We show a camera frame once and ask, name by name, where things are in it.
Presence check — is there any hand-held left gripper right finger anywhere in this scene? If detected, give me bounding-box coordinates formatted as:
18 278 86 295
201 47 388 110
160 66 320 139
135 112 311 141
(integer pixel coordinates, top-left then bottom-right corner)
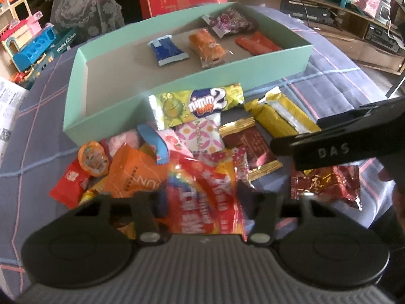
237 182 332 245

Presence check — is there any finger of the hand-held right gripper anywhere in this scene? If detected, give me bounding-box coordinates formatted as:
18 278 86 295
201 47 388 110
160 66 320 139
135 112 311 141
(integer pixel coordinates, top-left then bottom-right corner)
270 117 405 172
317 97 405 131

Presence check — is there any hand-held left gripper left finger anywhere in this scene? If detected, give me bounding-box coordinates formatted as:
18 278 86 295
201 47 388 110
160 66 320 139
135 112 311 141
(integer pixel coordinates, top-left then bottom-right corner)
74 191 170 243

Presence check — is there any large red rainbow candy bag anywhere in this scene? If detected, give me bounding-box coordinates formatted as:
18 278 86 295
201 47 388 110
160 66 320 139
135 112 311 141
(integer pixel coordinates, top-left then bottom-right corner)
158 155 254 242

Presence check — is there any red packet with white characters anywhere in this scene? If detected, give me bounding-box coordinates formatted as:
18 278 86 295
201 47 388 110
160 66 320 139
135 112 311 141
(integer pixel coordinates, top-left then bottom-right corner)
49 158 91 210

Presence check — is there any teal cardboard box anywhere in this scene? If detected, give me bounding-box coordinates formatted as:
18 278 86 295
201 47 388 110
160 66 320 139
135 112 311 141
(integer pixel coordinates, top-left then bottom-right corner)
62 2 314 148

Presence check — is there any person's right hand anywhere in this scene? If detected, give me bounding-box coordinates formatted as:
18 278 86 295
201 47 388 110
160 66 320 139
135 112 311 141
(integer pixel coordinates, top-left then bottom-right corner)
378 157 405 229

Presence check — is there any red gold foil packet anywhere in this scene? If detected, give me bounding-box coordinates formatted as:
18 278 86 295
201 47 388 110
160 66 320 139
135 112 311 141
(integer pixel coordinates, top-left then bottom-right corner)
290 164 362 211

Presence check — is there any dark red gold-edged packet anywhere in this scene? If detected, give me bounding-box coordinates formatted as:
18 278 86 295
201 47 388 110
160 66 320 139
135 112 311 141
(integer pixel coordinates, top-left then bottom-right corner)
219 117 283 182

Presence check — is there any blue white strip packet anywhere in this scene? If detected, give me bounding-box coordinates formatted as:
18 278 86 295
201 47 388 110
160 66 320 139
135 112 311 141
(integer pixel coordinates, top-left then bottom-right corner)
137 123 171 166

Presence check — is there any pink cherry print packet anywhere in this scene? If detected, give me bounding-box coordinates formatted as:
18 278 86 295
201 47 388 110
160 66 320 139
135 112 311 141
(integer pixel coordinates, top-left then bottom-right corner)
157 129 194 162

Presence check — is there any gold yellow wafer packet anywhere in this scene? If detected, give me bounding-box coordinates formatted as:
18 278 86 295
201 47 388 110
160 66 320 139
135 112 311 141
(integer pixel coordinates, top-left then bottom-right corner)
244 87 322 137

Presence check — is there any plain yellow snack packet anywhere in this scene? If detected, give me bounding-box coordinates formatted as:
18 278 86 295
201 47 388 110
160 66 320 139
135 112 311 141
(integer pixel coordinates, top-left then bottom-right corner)
78 187 106 204

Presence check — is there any pink speckled snack packet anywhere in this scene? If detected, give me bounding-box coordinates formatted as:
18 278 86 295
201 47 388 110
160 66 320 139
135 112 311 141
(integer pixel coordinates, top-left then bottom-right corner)
101 129 142 156

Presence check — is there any wooden cabinet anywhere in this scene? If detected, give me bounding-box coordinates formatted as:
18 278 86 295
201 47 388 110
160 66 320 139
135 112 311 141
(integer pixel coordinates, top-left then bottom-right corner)
278 0 405 77

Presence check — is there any black stereo device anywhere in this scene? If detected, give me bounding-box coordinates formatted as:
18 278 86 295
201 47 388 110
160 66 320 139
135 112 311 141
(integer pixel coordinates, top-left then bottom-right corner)
364 24 402 53

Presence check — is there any orange jelly cup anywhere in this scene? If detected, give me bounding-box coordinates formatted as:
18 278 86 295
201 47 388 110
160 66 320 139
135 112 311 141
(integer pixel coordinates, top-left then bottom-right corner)
78 141 111 177

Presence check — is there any yellow green lollipop packet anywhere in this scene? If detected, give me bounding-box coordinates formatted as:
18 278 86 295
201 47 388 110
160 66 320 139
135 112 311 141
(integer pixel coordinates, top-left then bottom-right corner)
148 83 246 130

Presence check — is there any black flat shelf device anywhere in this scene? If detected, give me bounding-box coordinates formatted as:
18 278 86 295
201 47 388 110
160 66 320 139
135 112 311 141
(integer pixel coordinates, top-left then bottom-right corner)
280 0 336 25

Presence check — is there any flat red snack packet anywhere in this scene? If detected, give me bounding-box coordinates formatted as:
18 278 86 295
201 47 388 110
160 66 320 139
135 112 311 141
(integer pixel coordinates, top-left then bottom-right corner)
235 32 284 56

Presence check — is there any purple plaid blanket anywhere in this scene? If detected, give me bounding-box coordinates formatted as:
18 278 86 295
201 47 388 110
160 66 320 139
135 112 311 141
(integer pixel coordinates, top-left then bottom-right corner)
0 2 400 293

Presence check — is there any blue white snack packet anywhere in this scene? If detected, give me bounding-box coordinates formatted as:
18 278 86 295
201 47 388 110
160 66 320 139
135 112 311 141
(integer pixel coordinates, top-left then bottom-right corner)
148 35 190 68

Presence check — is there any orange crinkled snack packet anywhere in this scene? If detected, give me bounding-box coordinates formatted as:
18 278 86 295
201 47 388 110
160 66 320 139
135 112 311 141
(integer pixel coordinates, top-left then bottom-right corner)
189 28 227 69

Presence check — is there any purple patterned candy packet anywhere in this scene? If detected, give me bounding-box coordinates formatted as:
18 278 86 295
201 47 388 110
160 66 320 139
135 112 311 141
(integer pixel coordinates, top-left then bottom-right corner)
202 8 259 39

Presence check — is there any blue toy tray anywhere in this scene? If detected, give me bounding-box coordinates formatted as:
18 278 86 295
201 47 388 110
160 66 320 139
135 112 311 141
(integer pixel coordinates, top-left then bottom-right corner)
12 24 58 71

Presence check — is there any grey lace cloth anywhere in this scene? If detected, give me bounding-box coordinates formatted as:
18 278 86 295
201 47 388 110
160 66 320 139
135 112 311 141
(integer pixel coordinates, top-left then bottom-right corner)
50 0 126 39

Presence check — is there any pink cream toy kitchen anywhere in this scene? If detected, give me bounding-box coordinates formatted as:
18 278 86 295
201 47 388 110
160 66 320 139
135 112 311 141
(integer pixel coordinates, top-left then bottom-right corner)
0 0 44 58

